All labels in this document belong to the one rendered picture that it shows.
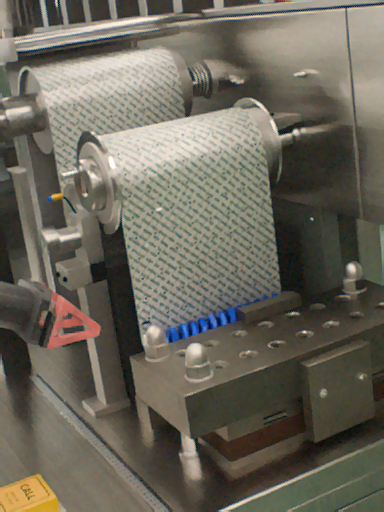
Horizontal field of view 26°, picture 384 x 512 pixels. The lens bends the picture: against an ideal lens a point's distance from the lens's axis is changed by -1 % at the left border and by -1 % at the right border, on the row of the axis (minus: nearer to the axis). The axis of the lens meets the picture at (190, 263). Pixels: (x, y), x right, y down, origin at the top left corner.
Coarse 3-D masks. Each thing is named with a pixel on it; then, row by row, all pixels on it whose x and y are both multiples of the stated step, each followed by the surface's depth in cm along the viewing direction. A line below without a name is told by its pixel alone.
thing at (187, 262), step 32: (256, 192) 124; (128, 224) 115; (160, 224) 117; (192, 224) 120; (224, 224) 122; (256, 224) 125; (128, 256) 116; (160, 256) 118; (192, 256) 121; (224, 256) 123; (256, 256) 126; (160, 288) 119; (192, 288) 122; (224, 288) 124; (256, 288) 127; (160, 320) 121
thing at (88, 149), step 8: (256, 120) 124; (264, 128) 124; (264, 136) 123; (88, 144) 117; (264, 144) 123; (80, 152) 120; (88, 152) 117; (96, 152) 115; (96, 160) 115; (272, 160) 125; (104, 168) 114; (104, 176) 114; (112, 192) 114; (112, 200) 114; (112, 208) 115; (104, 216) 118; (112, 216) 116
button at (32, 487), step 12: (24, 480) 108; (36, 480) 108; (0, 492) 106; (12, 492) 106; (24, 492) 105; (36, 492) 105; (48, 492) 105; (0, 504) 103; (12, 504) 103; (24, 504) 103; (36, 504) 103; (48, 504) 103
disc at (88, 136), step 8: (80, 136) 119; (88, 136) 117; (96, 136) 114; (80, 144) 120; (96, 144) 115; (104, 144) 113; (104, 152) 113; (104, 160) 113; (112, 160) 112; (112, 168) 112; (112, 176) 112; (112, 184) 113; (120, 192) 112; (120, 200) 113; (120, 208) 113; (120, 216) 114; (104, 224) 120; (112, 224) 117; (104, 232) 121; (112, 232) 118
